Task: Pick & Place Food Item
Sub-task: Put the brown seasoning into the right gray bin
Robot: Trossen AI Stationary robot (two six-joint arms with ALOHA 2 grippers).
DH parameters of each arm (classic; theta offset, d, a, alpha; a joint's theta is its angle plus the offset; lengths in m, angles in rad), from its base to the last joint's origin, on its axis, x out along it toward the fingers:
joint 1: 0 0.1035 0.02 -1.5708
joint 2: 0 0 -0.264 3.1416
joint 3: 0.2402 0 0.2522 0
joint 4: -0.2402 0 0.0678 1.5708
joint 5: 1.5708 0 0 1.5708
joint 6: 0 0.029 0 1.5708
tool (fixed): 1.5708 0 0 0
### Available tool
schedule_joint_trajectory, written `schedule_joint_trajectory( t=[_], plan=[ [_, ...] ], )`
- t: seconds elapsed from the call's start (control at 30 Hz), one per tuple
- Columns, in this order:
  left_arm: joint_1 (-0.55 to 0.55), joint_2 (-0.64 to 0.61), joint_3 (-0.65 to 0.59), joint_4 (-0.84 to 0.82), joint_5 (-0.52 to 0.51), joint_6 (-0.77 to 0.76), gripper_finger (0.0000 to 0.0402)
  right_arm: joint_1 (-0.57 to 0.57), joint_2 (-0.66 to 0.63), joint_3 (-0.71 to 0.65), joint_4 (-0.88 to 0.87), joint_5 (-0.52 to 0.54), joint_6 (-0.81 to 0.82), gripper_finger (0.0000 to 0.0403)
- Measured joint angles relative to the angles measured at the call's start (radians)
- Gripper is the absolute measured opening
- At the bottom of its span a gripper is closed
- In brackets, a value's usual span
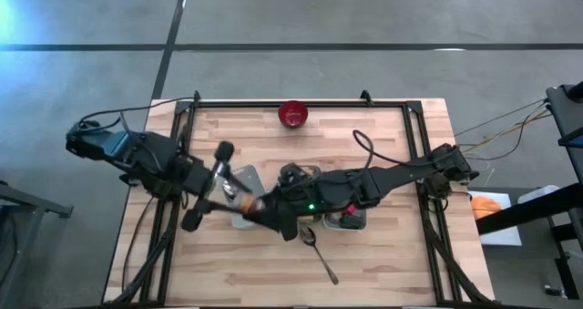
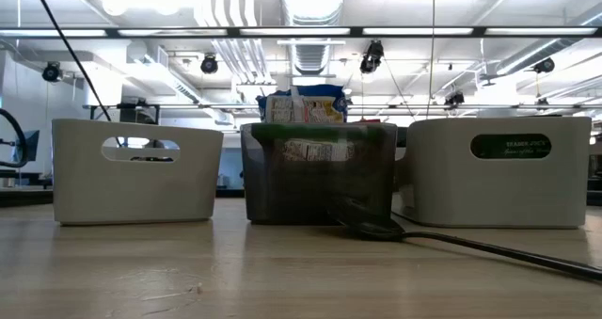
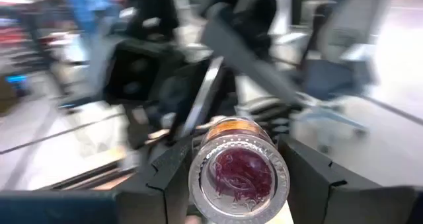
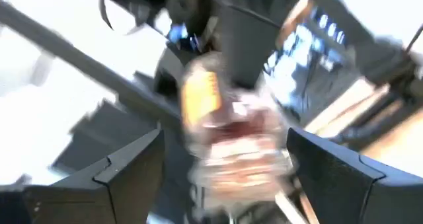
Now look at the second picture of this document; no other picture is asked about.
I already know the blue yellow snack packet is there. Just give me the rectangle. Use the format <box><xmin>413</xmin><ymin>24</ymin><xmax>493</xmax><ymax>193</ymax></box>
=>
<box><xmin>256</xmin><ymin>84</ymin><xmax>349</xmax><ymax>124</ymax></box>

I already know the black spoon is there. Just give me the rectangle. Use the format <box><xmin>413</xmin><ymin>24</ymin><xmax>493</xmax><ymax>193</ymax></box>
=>
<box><xmin>328</xmin><ymin>197</ymin><xmax>602</xmax><ymax>282</ymax></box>

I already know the yellow-lidded spice jar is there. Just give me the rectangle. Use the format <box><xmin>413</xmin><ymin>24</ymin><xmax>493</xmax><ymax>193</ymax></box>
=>
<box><xmin>469</xmin><ymin>134</ymin><xmax>552</xmax><ymax>160</ymax></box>

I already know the dark grey plastic bin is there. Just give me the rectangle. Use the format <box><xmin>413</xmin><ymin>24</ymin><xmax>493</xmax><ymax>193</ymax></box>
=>
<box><xmin>239</xmin><ymin>121</ymin><xmax>399</xmax><ymax>226</ymax></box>

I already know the black linear light bar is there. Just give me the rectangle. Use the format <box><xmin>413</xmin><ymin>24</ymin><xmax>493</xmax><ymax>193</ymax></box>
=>
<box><xmin>0</xmin><ymin>25</ymin><xmax>602</xmax><ymax>40</ymax></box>

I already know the light grey plastic bin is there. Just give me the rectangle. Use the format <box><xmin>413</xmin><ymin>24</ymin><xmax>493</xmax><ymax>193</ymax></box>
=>
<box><xmin>404</xmin><ymin>116</ymin><xmax>593</xmax><ymax>230</ymax></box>
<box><xmin>51</xmin><ymin>118</ymin><xmax>225</xmax><ymax>226</ymax></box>

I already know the blue computer monitor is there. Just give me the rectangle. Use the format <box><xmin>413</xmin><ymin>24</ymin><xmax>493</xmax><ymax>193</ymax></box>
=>
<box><xmin>22</xmin><ymin>129</ymin><xmax>41</xmax><ymax>163</ymax></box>

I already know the silver ventilation duct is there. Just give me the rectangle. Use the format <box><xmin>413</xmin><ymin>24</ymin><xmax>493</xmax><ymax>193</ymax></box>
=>
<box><xmin>281</xmin><ymin>0</ymin><xmax>347</xmax><ymax>75</ymax></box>

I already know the black horizontal rail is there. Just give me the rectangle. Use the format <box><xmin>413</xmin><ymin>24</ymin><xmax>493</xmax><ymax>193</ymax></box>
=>
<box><xmin>84</xmin><ymin>103</ymin><xmax>602</xmax><ymax>111</ymax></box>

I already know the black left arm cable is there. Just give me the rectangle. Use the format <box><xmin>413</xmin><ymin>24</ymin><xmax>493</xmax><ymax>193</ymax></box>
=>
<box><xmin>28</xmin><ymin>0</ymin><xmax>113</xmax><ymax>122</ymax></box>

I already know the black aluminium table frame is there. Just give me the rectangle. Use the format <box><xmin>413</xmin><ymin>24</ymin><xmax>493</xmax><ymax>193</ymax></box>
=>
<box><xmin>0</xmin><ymin>186</ymin><xmax>54</xmax><ymax>208</ymax></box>

